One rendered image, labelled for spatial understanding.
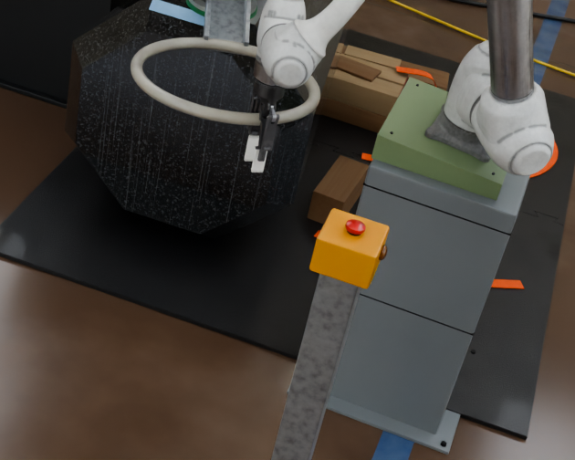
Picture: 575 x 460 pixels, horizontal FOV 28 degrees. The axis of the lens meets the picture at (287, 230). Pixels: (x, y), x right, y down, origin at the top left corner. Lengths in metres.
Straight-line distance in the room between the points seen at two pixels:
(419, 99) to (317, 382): 1.06
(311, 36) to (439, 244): 0.79
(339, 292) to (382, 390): 1.16
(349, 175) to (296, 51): 1.77
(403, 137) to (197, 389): 0.97
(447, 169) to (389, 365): 0.65
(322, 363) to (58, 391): 1.15
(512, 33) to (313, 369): 0.87
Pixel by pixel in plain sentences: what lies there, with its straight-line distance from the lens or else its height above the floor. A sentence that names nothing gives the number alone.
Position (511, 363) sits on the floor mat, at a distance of 3.76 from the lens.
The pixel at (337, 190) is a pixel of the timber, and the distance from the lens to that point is 4.09.
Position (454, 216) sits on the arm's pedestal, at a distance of 2.98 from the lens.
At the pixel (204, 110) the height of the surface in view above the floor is 0.95.
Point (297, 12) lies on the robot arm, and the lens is 2.62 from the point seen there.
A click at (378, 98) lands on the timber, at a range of 4.69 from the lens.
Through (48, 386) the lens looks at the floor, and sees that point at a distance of 3.31.
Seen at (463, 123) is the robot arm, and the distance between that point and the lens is 2.99.
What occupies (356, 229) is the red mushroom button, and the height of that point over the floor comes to 1.10.
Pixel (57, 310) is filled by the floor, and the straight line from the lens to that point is 3.56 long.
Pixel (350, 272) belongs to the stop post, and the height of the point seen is 1.03.
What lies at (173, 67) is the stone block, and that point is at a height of 0.65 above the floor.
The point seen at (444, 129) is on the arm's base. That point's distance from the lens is 3.03.
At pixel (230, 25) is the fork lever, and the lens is 3.25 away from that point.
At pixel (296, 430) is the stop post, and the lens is 2.48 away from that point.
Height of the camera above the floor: 2.30
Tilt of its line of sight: 34 degrees down
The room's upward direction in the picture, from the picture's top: 13 degrees clockwise
